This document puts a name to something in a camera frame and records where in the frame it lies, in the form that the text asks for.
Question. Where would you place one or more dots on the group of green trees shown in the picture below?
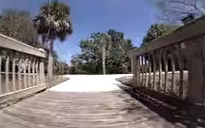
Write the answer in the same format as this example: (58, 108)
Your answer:
(105, 53)

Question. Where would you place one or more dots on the pale gravel path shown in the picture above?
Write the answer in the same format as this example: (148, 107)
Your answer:
(90, 82)

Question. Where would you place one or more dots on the wooden boardwalk deck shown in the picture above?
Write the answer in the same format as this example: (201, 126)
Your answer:
(80, 110)

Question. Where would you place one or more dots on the palm tree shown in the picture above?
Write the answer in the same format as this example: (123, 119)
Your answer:
(52, 30)

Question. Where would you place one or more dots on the weathered wooden railing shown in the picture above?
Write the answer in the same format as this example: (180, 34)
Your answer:
(16, 71)
(180, 66)

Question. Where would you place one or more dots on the bare grey trees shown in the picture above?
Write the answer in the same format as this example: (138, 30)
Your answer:
(183, 10)
(13, 28)

